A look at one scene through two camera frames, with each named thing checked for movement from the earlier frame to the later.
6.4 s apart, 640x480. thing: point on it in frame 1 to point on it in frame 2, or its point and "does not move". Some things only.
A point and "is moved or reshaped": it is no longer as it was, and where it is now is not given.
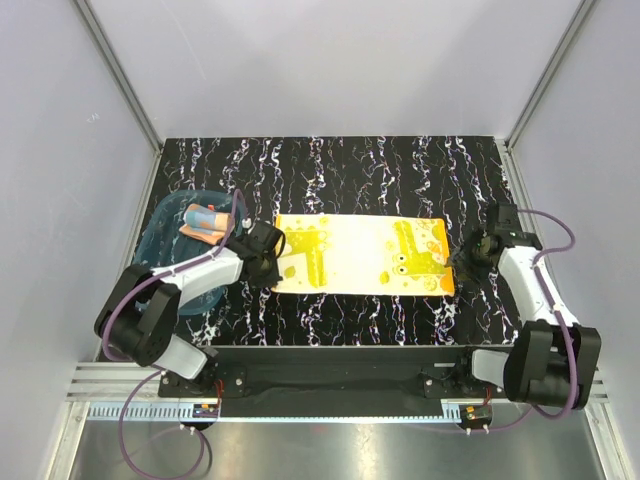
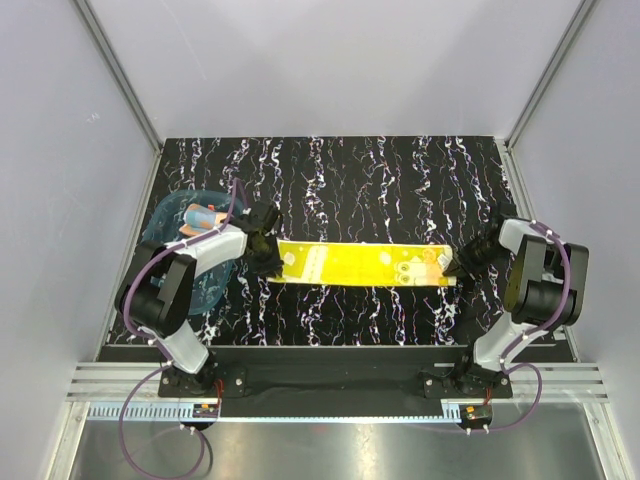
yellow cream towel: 366,255 is moved or reshaped
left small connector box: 205,411 does not move
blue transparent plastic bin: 160,242 does not move
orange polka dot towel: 204,223 does not move
